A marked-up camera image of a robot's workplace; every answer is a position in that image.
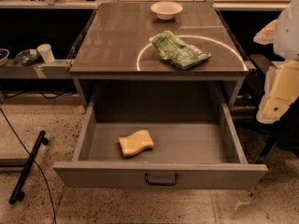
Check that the green chip bag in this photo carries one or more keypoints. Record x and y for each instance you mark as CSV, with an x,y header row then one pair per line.
x,y
174,50

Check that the white bowl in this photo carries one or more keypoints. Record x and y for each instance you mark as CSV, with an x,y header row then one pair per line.
x,y
166,11

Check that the grey cabinet counter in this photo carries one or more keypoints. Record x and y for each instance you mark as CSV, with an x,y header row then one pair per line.
x,y
117,46

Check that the blue rimmed bowl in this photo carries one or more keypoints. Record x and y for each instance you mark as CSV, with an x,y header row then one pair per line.
x,y
4,53

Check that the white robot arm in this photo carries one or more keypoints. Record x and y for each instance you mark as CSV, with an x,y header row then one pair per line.
x,y
281,87

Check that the black drawer handle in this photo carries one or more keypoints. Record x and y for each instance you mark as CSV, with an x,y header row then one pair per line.
x,y
161,180

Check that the dark blue bowl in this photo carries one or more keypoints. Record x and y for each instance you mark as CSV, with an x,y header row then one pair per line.
x,y
27,57

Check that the black bar with wheels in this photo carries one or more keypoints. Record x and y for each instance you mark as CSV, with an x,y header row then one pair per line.
x,y
17,193

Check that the grey open drawer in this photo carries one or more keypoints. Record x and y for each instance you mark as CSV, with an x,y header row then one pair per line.
x,y
191,129

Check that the grey side shelf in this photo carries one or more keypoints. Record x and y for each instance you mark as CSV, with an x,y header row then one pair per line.
x,y
59,69

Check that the white paper cup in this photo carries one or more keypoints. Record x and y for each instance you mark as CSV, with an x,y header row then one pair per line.
x,y
46,53

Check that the yellow sponge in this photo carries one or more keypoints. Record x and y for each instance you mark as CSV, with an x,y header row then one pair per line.
x,y
135,143

